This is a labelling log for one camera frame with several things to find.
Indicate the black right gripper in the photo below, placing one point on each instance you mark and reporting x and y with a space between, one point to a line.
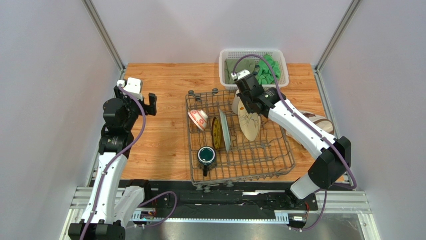
248 97

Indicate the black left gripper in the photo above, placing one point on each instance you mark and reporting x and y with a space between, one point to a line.
147 109

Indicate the cream bird plate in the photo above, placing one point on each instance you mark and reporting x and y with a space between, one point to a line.
250 123

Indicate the pale green flower plate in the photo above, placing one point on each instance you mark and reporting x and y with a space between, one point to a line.
225 131

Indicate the yellow patterned plate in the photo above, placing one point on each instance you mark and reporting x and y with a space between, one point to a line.
216 132

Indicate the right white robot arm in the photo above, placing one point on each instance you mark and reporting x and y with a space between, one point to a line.
332 155

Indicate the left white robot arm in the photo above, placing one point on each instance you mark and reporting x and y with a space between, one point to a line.
106 218

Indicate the beige plastic cup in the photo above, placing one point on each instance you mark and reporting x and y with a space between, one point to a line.
235 103

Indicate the bright green cloth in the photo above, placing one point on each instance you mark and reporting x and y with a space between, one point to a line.
263 74

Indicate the olive green cloth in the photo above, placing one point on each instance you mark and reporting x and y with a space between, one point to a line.
229 64

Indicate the white plastic basket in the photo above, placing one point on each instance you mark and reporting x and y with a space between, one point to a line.
257 55

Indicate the red patterned white bowl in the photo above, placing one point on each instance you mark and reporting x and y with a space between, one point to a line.
199 118

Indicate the dark green mug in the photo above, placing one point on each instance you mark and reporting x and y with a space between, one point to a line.
206 159

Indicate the cream brown cap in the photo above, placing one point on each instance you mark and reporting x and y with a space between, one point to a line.
321 121

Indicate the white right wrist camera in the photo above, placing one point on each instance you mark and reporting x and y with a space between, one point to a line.
240 75

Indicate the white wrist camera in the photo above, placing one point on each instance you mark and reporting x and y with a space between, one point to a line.
133 86
240 75

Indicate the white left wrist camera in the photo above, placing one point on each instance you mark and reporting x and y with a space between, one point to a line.
133 86

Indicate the grey wire dish rack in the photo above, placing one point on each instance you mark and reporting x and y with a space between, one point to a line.
268 156

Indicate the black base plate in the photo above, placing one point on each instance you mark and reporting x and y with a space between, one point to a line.
242 201

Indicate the aluminium frame post left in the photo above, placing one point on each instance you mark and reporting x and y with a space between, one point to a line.
97 20

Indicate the aluminium frame post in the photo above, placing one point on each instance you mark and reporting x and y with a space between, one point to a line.
340 30
97 20

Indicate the aluminium frame post right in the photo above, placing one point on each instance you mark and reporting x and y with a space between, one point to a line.
340 30

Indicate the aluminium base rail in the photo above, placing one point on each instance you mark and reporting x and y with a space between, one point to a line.
332 202

